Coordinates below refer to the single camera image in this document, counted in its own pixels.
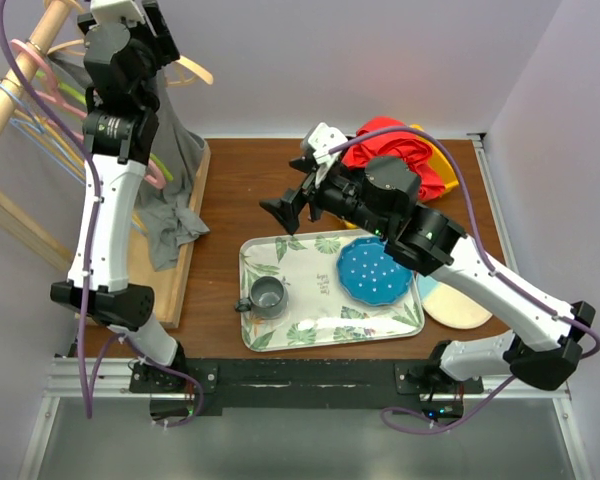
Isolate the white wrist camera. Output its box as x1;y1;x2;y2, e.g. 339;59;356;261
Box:
301;122;348;187
89;0;145;24

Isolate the yellow plastic bin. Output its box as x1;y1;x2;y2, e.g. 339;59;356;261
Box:
337;123;461;230

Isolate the wooden clothes rack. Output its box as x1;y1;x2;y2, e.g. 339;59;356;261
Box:
0;1;193;329

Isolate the green hanger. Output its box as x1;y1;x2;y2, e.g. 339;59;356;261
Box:
35;71;174;189

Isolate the red tank top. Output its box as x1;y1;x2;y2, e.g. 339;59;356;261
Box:
340;116;447;201

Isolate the yellow plastic hanger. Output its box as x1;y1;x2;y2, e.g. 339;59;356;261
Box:
9;107;149;231

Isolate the aluminium frame rail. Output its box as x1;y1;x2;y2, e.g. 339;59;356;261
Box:
19;132;596;480

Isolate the pink plastic hanger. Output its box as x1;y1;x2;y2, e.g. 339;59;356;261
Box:
10;39;173;190

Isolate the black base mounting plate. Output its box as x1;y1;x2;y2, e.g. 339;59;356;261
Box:
128;357;483;419

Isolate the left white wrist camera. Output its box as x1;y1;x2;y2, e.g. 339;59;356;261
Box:
89;0;145;24

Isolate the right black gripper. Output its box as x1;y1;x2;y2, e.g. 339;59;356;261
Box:
260;153;392;238

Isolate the grey tank top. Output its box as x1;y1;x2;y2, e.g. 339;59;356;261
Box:
49;54;211;272

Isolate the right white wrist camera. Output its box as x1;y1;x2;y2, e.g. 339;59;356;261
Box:
301;122;348;187

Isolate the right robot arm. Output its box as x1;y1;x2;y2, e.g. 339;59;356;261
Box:
259;155;595;393

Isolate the beige wooden hanger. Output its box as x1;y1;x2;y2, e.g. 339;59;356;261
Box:
49;39;214;87

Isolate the grey mug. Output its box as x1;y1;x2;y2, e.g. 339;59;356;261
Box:
234;276;288;320

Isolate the leaf pattern serving tray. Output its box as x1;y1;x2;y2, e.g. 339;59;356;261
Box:
239;230;425;353

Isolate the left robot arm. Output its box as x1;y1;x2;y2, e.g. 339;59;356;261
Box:
50;1;187;392

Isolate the cream and blue plate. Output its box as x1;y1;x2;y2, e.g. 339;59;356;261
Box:
416;274;492;330

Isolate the blue dotted plate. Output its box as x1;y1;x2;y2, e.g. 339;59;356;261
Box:
336;236;413;307

